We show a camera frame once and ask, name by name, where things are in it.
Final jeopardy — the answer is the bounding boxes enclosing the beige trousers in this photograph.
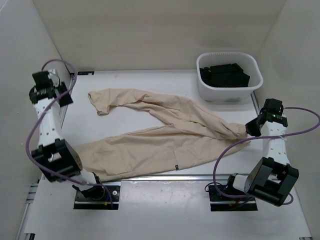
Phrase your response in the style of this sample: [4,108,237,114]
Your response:
[75,88,248,181]

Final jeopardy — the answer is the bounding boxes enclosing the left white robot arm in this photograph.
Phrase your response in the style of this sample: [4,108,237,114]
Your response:
[29,69,106,200]

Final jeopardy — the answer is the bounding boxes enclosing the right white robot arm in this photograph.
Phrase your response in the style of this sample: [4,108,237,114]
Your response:
[224,98,299,207]

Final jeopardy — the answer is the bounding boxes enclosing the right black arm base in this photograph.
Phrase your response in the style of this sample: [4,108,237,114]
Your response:
[204,183,258,212]

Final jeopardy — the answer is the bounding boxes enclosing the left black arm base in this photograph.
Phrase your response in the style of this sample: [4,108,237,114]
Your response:
[72,183,121,210]

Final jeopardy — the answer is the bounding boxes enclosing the folded black trousers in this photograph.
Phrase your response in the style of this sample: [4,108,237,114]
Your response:
[199,63,250,88]

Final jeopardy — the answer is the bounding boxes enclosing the white plastic basket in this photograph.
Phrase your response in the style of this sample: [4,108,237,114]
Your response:
[196,52,264,102]

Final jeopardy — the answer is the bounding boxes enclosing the white front cover board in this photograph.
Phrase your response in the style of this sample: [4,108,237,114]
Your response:
[24,180,311,240]

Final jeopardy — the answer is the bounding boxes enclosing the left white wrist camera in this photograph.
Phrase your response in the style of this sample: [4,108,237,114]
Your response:
[48,69,61,87]

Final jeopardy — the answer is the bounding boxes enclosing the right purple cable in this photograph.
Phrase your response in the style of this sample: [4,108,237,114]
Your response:
[212,106,320,208]

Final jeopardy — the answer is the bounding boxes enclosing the purple cable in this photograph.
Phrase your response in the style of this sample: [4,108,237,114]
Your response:
[212,106,320,208]
[25,59,116,210]

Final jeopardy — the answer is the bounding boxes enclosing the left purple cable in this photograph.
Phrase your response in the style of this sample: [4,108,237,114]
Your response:
[25,59,116,210]

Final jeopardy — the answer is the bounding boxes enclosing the aluminium table frame rail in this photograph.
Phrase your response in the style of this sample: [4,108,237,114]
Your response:
[14,71,283,240]

